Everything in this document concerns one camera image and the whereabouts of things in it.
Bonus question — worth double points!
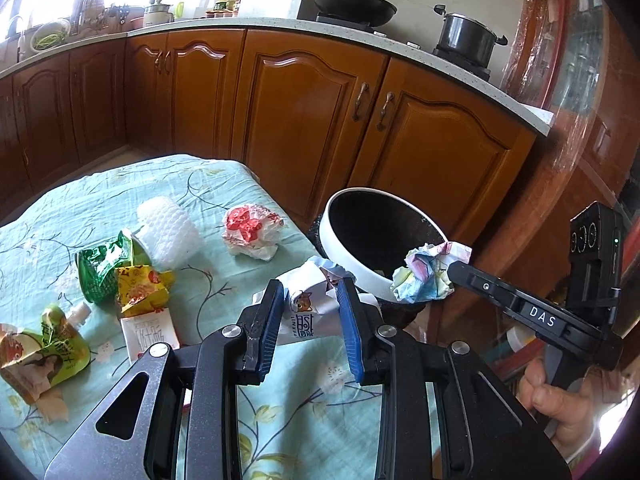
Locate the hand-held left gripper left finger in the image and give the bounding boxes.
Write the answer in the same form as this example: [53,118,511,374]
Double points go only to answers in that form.
[44,278,286,480]

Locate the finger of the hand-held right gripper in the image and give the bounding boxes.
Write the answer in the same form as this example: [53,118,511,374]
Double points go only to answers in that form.
[447,261,601,346]

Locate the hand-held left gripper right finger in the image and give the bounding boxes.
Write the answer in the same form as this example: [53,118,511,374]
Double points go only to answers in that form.
[336,277,573,480]

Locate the white printed paper packaging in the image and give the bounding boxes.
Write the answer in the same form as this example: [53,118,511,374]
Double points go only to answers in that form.
[252,256,383,346]

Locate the white rimmed trash bin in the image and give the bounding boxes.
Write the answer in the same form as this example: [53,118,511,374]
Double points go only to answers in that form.
[305,187,453,331]

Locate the colourful printed paper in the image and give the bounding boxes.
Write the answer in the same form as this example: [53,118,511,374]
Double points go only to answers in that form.
[391,241,473,303]

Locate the yellow snack packet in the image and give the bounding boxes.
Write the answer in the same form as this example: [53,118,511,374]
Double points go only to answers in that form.
[115,266,177,318]

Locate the person's right hand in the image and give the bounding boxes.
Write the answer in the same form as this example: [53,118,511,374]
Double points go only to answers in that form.
[517,357,608,463]

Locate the red and white crumpled wrapper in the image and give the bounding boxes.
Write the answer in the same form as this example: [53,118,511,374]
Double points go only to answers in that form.
[221,203,284,261]

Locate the wooden glass door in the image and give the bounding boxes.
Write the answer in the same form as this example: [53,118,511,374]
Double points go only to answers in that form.
[430,0,640,391]

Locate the white flat paper packet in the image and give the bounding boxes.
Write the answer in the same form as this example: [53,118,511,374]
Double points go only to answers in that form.
[120,307,181,366]

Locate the teal floral tablecloth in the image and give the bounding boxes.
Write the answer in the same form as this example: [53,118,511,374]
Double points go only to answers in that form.
[0,154,446,480]

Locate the white foam fruit net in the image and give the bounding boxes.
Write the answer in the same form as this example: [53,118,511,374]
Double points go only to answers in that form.
[136,196,198,267]

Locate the green snack bag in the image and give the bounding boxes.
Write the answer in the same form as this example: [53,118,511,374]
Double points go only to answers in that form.
[75,229,151,305]

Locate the black gas stove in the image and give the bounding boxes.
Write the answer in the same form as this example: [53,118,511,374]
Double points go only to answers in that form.
[315,10,493,82]

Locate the green spout pouch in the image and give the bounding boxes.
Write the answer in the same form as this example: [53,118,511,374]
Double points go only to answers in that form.
[0,302,93,406]

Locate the wooden base cabinets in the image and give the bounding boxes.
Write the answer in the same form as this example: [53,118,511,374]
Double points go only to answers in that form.
[0,29,538,241]

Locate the white paper scrap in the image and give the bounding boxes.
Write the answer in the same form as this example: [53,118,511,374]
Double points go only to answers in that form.
[37,389,69,422]

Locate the steel cooking pot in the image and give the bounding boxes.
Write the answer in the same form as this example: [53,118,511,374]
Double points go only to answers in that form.
[433,4,508,63]

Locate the white kitchen countertop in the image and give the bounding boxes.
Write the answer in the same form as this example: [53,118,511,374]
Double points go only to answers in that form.
[0,15,553,136]

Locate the white electric cooker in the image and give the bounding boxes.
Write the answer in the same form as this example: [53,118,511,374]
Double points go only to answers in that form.
[144,0,175,28]

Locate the colander with green vegetables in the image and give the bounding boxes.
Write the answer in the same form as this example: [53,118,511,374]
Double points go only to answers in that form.
[30,19,71,53]

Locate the utensil holder with chopsticks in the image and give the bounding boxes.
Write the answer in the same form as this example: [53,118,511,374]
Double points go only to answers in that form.
[72,0,101,31]

